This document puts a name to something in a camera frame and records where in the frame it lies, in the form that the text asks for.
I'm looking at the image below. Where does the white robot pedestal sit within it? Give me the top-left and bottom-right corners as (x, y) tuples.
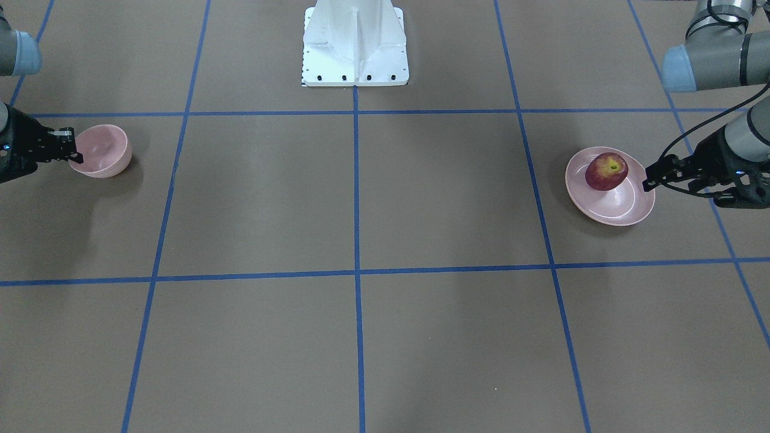
(301, 1), (410, 87)

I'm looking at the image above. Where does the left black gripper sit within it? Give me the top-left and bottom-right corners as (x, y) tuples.
(642, 129), (769, 209)

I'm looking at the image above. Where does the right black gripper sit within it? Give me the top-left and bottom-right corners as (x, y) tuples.
(1, 103), (84, 183)

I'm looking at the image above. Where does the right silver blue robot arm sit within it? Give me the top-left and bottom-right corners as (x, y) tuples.
(1, 13), (83, 183)

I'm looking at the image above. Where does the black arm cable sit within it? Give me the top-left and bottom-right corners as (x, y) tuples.
(658, 84), (770, 169)

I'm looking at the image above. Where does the red apple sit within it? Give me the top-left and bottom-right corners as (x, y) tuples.
(585, 152), (628, 191)

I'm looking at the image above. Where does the pink plate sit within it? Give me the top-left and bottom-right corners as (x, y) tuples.
(564, 146), (656, 227)

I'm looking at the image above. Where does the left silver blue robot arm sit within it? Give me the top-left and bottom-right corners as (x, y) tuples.
(642, 1), (769, 209)

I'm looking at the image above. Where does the pink bowl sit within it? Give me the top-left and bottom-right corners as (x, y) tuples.
(68, 125), (133, 179)

